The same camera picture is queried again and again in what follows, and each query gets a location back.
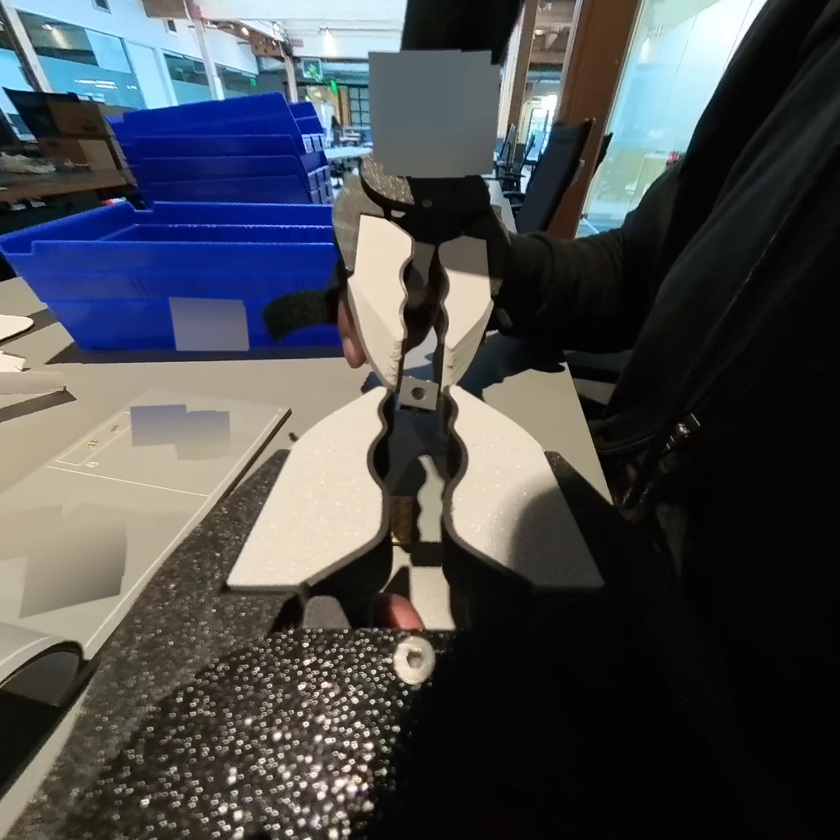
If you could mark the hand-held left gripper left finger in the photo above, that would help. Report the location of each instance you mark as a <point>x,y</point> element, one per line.
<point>315,512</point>

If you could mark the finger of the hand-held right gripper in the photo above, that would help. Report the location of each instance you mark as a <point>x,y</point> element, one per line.
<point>469,289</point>
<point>377,289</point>

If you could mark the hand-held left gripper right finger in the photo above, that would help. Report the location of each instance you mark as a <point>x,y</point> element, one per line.
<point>518,518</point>

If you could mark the small dark grey toy brick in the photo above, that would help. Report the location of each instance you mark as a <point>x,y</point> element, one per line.
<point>418,394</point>

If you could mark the blue plastic bin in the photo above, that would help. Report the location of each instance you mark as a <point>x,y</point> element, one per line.
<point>65,226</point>
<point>131,308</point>

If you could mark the person's right forearm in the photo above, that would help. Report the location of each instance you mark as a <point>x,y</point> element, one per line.
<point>577,289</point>

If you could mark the grey desk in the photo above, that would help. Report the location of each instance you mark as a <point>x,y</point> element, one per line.
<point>315,379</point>

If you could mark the person's right hand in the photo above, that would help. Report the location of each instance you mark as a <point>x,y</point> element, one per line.
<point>353,341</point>

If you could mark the black office chair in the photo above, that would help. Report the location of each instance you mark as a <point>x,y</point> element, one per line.
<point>558,177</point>

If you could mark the green exit sign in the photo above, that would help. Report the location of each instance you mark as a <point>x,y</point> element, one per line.
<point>312,69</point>

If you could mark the stack of blue bins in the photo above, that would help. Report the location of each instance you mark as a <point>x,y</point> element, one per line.
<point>216,144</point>

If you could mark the person's black jacket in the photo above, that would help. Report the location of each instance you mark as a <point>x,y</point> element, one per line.
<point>754,394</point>

